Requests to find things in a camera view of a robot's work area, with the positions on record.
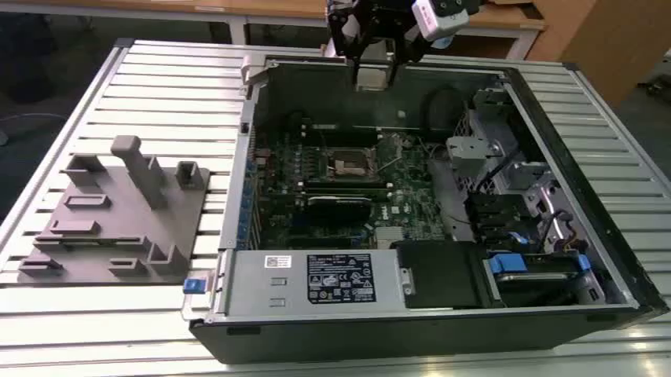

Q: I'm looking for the green motherboard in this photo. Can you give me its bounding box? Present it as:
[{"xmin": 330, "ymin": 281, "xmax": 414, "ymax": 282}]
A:
[{"xmin": 250, "ymin": 127, "xmax": 463, "ymax": 251}]

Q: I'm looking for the blue disk carrier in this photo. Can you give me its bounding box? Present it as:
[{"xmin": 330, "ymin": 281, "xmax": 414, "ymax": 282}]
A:
[{"xmin": 485, "ymin": 253, "xmax": 593, "ymax": 284}]

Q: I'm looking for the black fan shroud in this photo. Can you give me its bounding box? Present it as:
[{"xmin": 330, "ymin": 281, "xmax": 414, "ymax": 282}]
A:
[{"xmin": 393, "ymin": 240, "xmax": 498, "ymax": 311}]

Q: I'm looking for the black hard disk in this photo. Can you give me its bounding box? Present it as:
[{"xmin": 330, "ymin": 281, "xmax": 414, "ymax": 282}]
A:
[{"xmin": 496, "ymin": 273, "xmax": 578, "ymax": 308}]

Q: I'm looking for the grey case latch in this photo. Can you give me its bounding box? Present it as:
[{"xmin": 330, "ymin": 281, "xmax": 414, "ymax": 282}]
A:
[{"xmin": 239, "ymin": 54, "xmax": 278, "ymax": 97}]

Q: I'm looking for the grey flat strip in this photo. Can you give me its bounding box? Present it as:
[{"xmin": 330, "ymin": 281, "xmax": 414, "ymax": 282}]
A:
[{"xmin": 425, "ymin": 156, "xmax": 477, "ymax": 243}]

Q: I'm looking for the silver metal drive cage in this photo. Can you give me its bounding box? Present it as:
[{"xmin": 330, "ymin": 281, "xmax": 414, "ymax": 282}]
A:
[{"xmin": 445, "ymin": 88, "xmax": 561, "ymax": 197}]

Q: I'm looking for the brown wooden cabinet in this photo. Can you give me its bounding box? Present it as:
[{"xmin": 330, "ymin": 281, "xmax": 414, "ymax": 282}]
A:
[{"xmin": 528, "ymin": 0, "xmax": 671, "ymax": 107}]

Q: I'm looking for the grey parts rack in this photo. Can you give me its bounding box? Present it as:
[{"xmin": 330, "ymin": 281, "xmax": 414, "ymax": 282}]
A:
[{"xmin": 17, "ymin": 135, "xmax": 213, "ymax": 284}]

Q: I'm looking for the black graphics card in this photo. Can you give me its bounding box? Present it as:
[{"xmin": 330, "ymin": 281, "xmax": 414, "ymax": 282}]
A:
[{"xmin": 306, "ymin": 195, "xmax": 375, "ymax": 232}]

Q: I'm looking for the green RAM stick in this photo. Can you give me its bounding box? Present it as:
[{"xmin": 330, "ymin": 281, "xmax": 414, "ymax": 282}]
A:
[{"xmin": 306, "ymin": 187, "xmax": 393, "ymax": 199}]

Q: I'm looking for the silver CPU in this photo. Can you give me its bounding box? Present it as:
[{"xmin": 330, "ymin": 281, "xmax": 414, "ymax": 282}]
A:
[{"xmin": 357, "ymin": 66, "xmax": 394, "ymax": 92}]

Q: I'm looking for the wooden desk white frame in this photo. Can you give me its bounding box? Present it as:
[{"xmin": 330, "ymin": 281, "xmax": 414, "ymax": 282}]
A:
[{"xmin": 0, "ymin": 0, "xmax": 550, "ymax": 60}]

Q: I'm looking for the coloured wire bundle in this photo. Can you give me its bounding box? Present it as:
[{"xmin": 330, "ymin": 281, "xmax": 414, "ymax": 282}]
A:
[{"xmin": 553, "ymin": 229, "xmax": 586, "ymax": 254}]

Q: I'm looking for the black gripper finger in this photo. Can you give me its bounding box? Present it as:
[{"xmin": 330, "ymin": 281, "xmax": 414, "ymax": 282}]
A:
[
  {"xmin": 389, "ymin": 27, "xmax": 425, "ymax": 86},
  {"xmin": 331, "ymin": 35, "xmax": 369, "ymax": 90}
]

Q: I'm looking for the CPU socket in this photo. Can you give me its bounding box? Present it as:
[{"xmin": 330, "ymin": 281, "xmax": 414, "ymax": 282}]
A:
[{"xmin": 323, "ymin": 147, "xmax": 385, "ymax": 185}]

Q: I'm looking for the grey power supply unit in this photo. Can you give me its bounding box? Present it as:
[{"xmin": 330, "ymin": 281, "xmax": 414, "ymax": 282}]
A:
[{"xmin": 223, "ymin": 249, "xmax": 409, "ymax": 315}]

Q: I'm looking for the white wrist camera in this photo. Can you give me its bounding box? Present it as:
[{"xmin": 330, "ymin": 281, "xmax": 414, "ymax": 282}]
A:
[{"xmin": 410, "ymin": 0, "xmax": 482, "ymax": 43}]

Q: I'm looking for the black PC case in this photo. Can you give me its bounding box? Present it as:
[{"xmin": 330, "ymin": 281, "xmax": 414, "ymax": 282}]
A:
[{"xmin": 181, "ymin": 53, "xmax": 671, "ymax": 365}]

